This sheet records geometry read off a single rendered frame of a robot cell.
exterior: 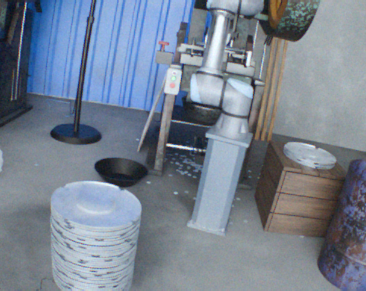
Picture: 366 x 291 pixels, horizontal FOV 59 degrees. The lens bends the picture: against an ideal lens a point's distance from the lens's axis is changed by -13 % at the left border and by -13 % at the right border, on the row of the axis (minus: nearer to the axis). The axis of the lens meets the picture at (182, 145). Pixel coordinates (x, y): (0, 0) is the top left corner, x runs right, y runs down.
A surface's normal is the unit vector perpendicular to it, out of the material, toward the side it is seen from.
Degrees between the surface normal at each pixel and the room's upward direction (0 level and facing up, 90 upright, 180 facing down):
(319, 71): 90
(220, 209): 90
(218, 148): 90
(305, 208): 90
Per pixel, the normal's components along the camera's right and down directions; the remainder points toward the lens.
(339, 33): 0.00, 0.32
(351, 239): -0.85, 0.06
